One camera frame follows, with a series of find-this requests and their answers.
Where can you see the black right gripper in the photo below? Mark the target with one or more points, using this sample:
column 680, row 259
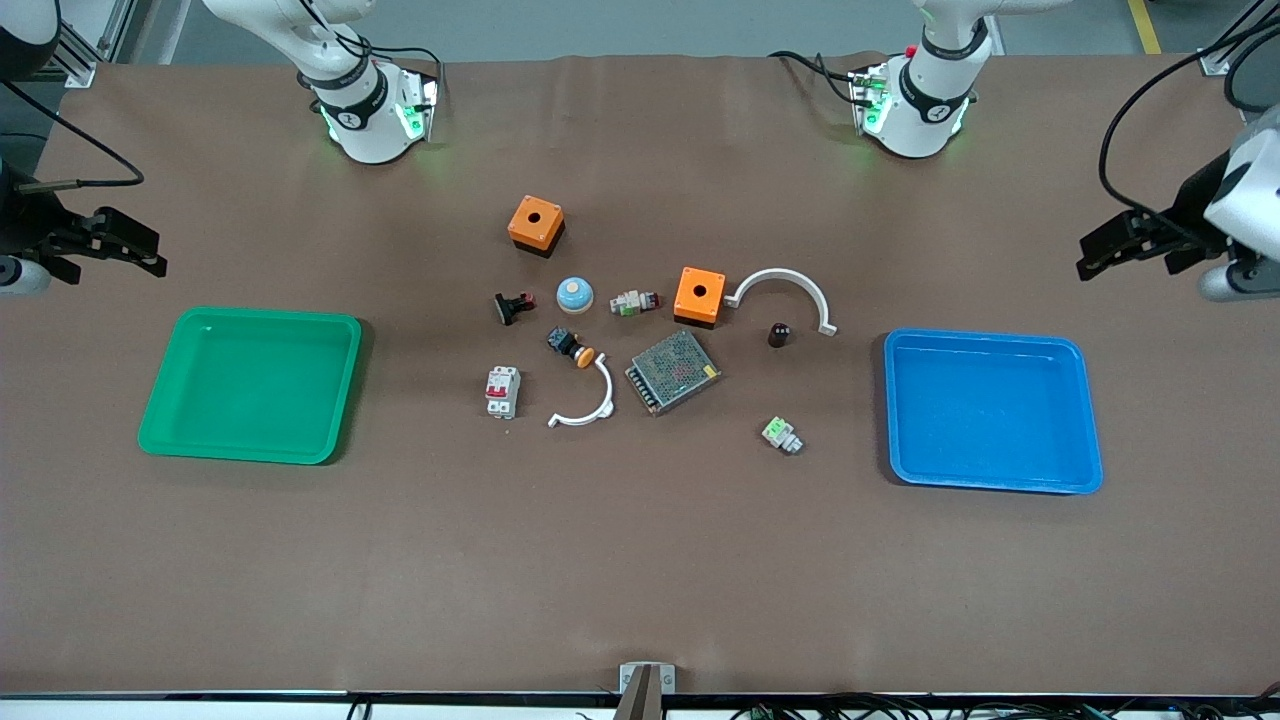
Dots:
column 28, row 228

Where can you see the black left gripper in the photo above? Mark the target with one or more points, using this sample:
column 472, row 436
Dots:
column 1192, row 208

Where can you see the small black capacitor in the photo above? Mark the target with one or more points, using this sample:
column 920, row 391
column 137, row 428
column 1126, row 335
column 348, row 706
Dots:
column 779, row 335

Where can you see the white red circuit breaker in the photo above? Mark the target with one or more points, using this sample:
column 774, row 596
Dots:
column 503, row 390

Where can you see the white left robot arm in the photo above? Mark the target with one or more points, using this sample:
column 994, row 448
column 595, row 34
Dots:
column 920, row 120

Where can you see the left arm base connector plate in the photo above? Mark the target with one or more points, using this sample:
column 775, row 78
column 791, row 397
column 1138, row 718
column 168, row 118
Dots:
column 870, row 100

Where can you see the right arm base connector plate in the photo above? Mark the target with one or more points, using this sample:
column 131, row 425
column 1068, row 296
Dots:
column 415, row 110

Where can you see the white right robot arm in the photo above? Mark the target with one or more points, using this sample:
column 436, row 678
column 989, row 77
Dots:
column 365, row 130

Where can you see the green plastic tray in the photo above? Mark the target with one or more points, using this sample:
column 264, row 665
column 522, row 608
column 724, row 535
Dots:
column 200, row 430

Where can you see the blue plastic tray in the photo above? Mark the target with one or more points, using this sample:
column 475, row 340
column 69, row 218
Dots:
column 940, row 450

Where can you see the black red push button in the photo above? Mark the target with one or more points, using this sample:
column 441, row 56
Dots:
column 512, row 308

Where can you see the orange button box with hole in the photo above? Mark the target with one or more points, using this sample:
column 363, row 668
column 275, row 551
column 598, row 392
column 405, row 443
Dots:
column 690, row 302
column 525, row 228

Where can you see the black orange-capped push button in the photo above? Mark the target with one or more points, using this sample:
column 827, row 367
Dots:
column 565, row 343

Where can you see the blue dome button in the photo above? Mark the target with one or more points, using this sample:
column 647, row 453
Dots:
column 575, row 298

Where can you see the metal mesh power supply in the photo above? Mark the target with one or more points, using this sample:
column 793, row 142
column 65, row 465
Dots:
column 672, row 372

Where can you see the white red green indicator lamp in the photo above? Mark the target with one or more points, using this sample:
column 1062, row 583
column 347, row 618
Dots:
column 632, row 302

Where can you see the brown table cover sheet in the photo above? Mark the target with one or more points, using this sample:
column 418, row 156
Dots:
column 640, row 560

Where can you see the aluminium frame profile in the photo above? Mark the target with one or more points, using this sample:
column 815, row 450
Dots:
column 80, row 70
column 1215, row 62

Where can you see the green white switch module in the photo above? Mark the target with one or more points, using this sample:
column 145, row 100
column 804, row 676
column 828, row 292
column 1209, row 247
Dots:
column 780, row 434

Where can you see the silver camera mount bracket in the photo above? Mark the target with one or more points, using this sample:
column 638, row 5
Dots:
column 665, row 678

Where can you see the brown camera pole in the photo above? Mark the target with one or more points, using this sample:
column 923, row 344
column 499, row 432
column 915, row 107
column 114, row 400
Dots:
column 640, row 700

